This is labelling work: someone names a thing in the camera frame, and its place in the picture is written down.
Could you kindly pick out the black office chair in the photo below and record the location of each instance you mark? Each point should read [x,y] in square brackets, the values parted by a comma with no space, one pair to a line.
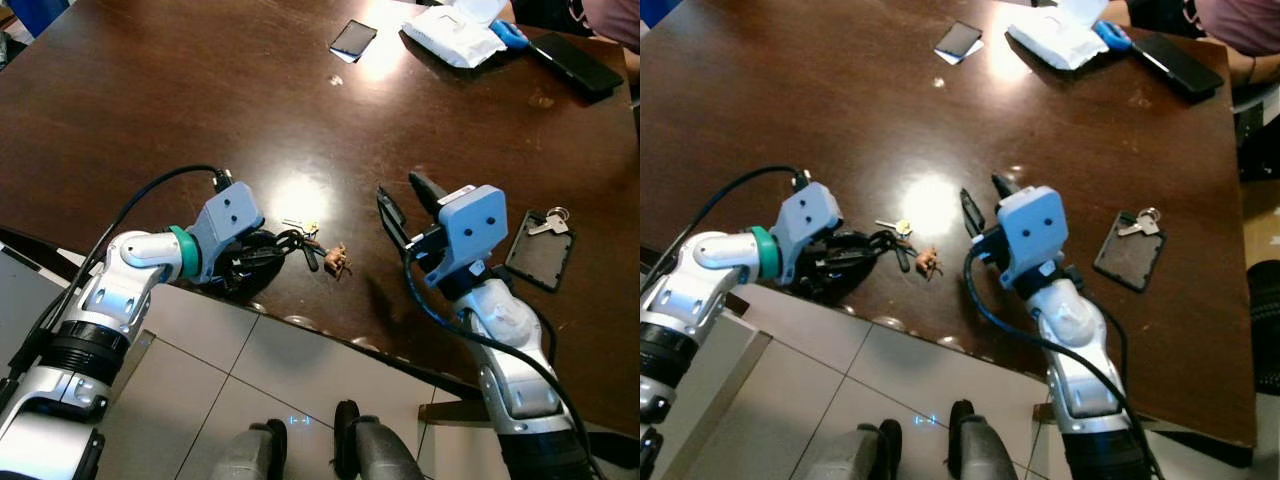
[1262,140]

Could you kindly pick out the person in pink shirt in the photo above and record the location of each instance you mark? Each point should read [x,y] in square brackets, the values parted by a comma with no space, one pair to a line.
[1240,22]
[612,18]

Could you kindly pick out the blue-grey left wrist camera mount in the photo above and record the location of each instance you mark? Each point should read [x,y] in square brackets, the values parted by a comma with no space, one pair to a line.
[232,212]
[812,212]

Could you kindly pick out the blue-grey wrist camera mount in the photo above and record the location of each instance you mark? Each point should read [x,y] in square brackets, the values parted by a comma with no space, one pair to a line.
[472,225]
[232,212]
[812,212]
[1032,225]

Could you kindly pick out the grey left robot leg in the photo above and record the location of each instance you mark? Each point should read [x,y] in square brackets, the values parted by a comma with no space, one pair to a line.
[245,455]
[850,455]

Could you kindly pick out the grey robot leg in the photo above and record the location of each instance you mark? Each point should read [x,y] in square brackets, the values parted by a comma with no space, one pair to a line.
[850,455]
[245,455]
[375,450]
[980,450]

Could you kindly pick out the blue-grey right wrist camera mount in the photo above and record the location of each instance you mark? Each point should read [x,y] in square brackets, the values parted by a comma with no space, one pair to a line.
[472,225]
[1032,225]

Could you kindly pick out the black rectangular tray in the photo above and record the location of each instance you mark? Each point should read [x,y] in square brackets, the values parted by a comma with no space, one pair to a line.
[540,262]
[1128,262]

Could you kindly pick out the blue gloved person hand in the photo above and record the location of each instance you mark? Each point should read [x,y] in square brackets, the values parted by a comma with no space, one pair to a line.
[1113,37]
[510,36]

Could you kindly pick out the white wipes pack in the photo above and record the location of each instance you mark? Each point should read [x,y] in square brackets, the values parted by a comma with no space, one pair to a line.
[455,38]
[1060,38]

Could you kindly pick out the grey right robot leg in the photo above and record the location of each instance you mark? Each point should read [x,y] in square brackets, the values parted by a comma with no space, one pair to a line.
[980,450]
[375,450]

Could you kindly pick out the long black phone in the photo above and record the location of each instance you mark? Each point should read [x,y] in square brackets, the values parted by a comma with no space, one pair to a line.
[575,65]
[1178,65]

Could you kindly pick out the blue chair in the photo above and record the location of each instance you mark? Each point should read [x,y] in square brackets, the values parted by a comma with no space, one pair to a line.
[35,14]
[656,10]

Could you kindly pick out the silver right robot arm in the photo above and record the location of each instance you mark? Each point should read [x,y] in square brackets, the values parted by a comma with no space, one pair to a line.
[520,360]
[1080,350]

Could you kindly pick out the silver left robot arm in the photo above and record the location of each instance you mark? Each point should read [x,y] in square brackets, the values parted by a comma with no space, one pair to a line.
[690,290]
[100,300]

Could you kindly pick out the black ribbed object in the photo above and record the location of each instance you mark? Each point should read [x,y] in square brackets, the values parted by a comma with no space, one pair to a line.
[1266,330]

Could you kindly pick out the keys with brown charm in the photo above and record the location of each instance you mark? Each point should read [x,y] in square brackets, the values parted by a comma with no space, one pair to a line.
[929,262]
[337,260]

